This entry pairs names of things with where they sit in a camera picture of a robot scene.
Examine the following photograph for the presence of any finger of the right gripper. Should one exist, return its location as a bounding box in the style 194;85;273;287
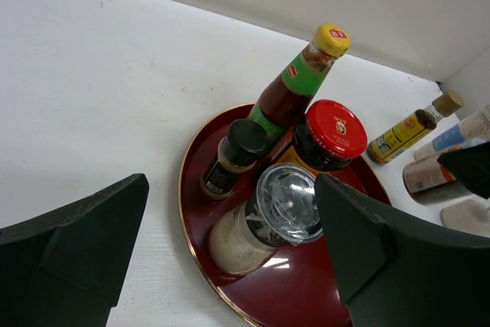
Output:
437;142;489;199

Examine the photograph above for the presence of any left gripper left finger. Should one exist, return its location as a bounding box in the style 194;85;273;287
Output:
1;174;149;326

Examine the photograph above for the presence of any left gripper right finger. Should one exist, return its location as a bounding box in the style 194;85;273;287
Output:
315;174;489;326

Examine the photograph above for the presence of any white lid spice jar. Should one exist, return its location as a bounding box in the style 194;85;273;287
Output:
402;156;472;205

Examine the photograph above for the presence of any black cap round bottle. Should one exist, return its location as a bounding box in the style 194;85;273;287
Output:
440;195;489;237

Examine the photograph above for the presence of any small yellow label bottle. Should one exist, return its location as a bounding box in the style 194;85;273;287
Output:
366;90;465;165

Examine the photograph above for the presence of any salt grinder clear lid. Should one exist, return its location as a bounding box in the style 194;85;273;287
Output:
207;162;323;276

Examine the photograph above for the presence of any red lid sauce jar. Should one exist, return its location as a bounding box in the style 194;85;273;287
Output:
275;100;368;175

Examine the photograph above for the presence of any green label sauce bottle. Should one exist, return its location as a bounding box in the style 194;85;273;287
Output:
247;23;351;146

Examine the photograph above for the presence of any small black cap spice jar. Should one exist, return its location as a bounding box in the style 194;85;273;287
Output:
199;119;269;200

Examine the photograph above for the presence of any tall blue label shaker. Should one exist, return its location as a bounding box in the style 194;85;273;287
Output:
413;105;489;162

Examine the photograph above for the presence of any red round tray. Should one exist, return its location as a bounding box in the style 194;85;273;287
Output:
178;103;394;327

